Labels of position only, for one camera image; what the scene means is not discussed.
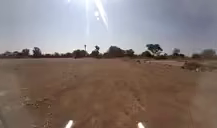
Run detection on robot's own part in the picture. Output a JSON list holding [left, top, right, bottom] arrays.
[[136, 121, 146, 128], [64, 119, 75, 128]]

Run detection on row of trees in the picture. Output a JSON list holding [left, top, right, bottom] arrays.
[[0, 43, 217, 61]]

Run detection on brown dirt ground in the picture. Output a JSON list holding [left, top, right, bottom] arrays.
[[0, 57, 217, 128]]

